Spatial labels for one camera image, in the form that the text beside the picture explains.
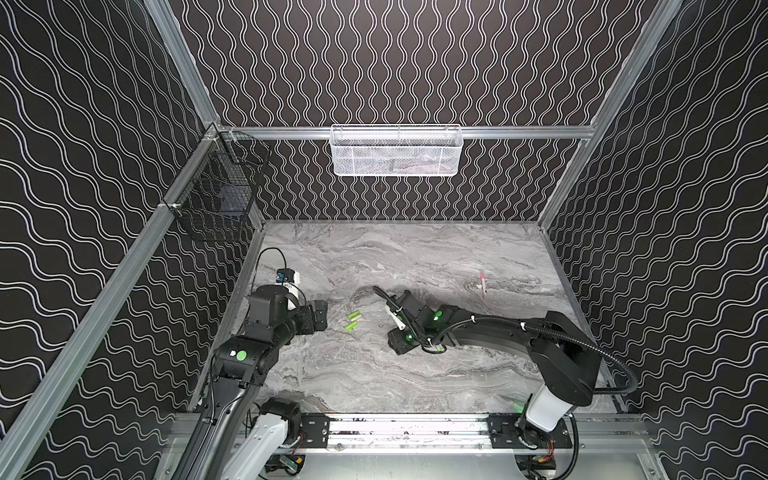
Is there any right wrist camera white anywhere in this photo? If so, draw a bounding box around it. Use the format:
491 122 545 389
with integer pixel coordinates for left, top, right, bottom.
388 307 407 331

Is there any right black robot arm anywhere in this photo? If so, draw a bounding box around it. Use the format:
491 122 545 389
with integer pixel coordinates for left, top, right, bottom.
374 287 602 450

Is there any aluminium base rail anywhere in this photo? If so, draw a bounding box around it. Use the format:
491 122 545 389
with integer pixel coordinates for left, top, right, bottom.
291 413 653 455

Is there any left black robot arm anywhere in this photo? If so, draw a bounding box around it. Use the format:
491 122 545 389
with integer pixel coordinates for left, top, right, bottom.
173 284 328 479

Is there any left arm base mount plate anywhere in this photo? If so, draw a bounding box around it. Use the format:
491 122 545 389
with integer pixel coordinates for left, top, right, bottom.
284 413 331 450

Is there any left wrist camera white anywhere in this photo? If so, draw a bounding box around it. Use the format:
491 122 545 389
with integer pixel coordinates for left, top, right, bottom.
275 267 304 310

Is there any black wire wall basket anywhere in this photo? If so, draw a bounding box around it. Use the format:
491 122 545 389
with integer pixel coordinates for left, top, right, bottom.
171 125 274 244

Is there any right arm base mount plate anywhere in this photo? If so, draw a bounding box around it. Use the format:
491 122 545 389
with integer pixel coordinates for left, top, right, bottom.
486 413 573 450

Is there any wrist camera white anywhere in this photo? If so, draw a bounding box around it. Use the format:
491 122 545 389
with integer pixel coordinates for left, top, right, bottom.
388 307 407 331
275 267 304 310

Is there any white mesh wall basket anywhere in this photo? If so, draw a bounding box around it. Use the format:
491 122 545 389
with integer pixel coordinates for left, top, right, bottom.
329 124 464 177

